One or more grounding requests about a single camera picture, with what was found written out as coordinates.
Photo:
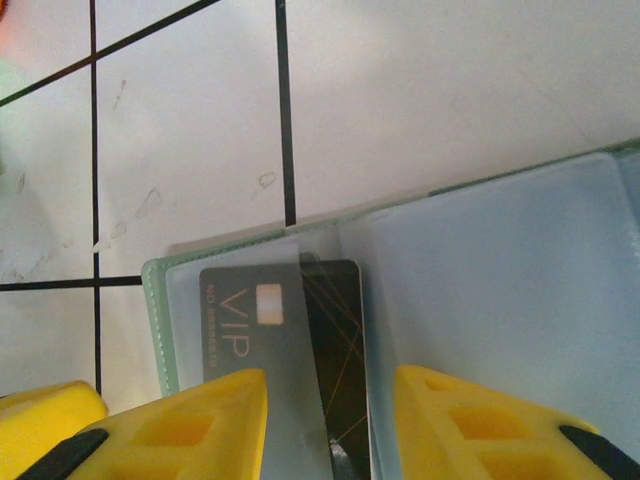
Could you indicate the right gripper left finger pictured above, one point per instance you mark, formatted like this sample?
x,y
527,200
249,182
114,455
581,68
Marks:
x,y
175,440

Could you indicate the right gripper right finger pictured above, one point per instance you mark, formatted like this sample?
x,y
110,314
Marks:
x,y
490,440

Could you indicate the black VIP card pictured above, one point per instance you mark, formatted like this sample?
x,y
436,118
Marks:
x,y
235,320

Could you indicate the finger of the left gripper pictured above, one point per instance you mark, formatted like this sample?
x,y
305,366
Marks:
x,y
40,420

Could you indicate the green card holder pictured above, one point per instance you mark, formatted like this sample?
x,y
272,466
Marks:
x,y
500,275

